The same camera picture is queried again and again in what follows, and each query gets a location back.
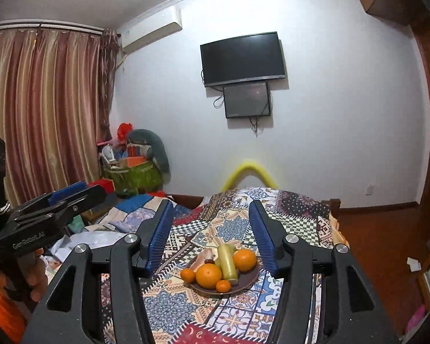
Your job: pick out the white curtain rail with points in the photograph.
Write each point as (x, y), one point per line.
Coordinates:
(46, 27)

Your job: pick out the peeled pink pomelo segment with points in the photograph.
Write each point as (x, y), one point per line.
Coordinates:
(197, 263)

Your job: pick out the white wall socket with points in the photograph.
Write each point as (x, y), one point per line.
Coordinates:
(371, 189)

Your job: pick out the red cloth bag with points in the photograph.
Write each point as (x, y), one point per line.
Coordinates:
(102, 187)

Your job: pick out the person's left forearm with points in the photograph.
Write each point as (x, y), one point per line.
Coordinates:
(7, 311)

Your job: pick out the green bag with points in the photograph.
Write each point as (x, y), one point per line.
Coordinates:
(132, 178)

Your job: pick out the white air conditioner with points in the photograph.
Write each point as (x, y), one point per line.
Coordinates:
(150, 32)

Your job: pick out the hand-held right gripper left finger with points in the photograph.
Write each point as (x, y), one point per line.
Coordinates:
(157, 236)

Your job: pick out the white paper scrap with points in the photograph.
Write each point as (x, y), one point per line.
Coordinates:
(414, 264)

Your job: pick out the striped pink curtain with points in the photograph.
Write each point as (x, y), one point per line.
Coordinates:
(46, 114)

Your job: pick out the orange box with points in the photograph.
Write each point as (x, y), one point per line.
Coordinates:
(134, 161)

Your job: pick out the red plastic bag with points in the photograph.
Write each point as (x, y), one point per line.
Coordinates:
(124, 130)

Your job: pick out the white crumpled cloth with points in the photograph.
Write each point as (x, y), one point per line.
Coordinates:
(89, 240)

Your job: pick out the person's left hand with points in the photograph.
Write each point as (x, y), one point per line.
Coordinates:
(34, 272)

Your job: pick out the yellow sugarcane piece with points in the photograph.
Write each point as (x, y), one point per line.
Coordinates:
(227, 263)
(218, 262)

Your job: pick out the dark brown plate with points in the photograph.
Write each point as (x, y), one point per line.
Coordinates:
(245, 281)

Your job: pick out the blue patchwork quilt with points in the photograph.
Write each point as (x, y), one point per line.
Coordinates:
(132, 215)

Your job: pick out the small tangerine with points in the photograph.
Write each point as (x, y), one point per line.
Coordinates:
(223, 286)
(187, 275)

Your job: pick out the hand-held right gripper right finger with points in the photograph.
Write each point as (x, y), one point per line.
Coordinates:
(265, 236)

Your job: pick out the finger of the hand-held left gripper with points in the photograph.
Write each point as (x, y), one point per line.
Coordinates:
(66, 190)
(82, 199)

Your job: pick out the orange with sticker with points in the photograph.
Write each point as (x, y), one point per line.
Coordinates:
(244, 259)

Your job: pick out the large orange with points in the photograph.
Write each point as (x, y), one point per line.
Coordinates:
(209, 276)

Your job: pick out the black wall television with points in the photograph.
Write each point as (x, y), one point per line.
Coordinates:
(243, 59)

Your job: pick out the yellow foam tube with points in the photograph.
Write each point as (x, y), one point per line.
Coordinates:
(251, 172)

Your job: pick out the pomelo segment with white pith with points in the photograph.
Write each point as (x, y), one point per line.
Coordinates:
(208, 252)

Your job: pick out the patterned patchwork blanket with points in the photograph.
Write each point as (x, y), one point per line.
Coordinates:
(215, 222)

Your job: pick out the small black wall monitor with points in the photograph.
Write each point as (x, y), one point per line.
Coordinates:
(246, 100)

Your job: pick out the pink cloth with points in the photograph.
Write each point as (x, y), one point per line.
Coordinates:
(415, 320)

